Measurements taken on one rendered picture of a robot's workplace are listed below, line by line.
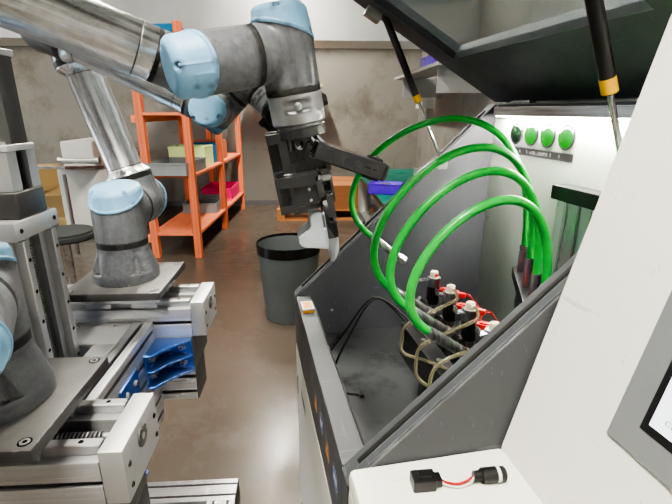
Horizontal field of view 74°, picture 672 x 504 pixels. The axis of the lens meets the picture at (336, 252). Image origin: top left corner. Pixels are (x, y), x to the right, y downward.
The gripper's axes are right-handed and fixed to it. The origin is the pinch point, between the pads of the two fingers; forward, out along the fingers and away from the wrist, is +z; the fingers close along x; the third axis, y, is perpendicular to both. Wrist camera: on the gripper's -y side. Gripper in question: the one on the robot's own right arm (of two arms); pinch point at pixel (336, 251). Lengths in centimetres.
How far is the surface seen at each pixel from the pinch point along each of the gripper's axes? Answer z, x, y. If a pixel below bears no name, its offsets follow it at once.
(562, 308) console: 5.3, 20.2, -25.4
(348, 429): 26.0, 10.5, 3.6
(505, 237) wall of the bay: 21, -37, -48
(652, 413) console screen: 7.9, 36.1, -24.2
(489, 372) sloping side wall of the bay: 13.1, 19.7, -15.7
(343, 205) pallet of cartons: 149, -512, -66
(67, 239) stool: 47, -217, 144
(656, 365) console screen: 4.1, 34.1, -25.9
